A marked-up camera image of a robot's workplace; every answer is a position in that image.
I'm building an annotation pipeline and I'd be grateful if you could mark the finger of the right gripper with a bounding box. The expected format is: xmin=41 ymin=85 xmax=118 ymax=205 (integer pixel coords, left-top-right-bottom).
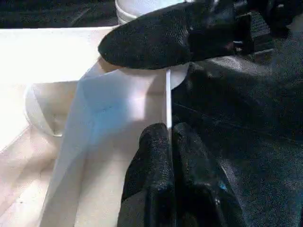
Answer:
xmin=98 ymin=0 xmax=256 ymax=70

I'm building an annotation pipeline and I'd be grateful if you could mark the white plastic table leg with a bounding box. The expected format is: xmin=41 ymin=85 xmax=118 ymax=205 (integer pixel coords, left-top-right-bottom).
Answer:
xmin=115 ymin=0 xmax=190 ymax=26

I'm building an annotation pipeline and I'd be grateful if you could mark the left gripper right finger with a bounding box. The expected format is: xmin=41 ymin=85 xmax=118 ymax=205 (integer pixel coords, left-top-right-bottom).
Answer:
xmin=171 ymin=122 xmax=240 ymax=227

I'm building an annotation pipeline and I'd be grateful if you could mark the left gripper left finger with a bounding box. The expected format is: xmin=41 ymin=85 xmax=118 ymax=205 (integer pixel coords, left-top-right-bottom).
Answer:
xmin=117 ymin=122 xmax=176 ymax=227

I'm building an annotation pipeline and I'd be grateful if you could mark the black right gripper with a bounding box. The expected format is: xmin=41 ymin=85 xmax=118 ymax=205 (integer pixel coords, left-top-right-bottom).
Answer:
xmin=246 ymin=0 xmax=303 ymax=54

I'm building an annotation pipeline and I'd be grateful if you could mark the white plastic table top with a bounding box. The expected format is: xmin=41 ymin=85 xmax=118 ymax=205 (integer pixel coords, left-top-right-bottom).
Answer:
xmin=0 ymin=27 xmax=190 ymax=227

